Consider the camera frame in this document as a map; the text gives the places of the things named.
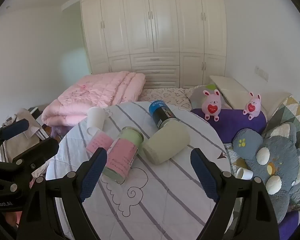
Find grey round cushion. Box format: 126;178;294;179
189;84;224;111

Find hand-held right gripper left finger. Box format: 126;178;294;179
16;147;108;240

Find cream white wardrobe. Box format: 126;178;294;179
80;0;227;88

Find grey plush toy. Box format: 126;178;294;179
232;122;300;227

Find geometric patterned pillow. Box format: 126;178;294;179
264;95;300;150

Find pink labelled green jar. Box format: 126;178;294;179
102;126;144;183

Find small pink labelled cup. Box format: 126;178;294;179
86;129;115;156

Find small pink bunny plush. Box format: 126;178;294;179
242;92;262;120

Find white wall socket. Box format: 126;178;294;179
255;66;269;82

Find purple pillow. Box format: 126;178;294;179
190;108;267;143

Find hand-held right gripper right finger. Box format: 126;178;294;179
190;148;280;240

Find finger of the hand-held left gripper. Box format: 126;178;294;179
0;137;60;195
0;119;30;161

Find heart print bed sheet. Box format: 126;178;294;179
139;87;198;110

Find small white paper cup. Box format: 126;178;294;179
236;167;253;180

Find black and blue can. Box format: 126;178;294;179
149;100;181;130

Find pink folded quilt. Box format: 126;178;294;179
41;71;146;128

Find cream pillow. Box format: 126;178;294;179
220;87;293;119

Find large pink bunny plush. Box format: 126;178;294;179
202;89;223;122

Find white pillow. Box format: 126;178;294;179
209;75;250;92

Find pale green cup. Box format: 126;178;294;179
142;120;191;165

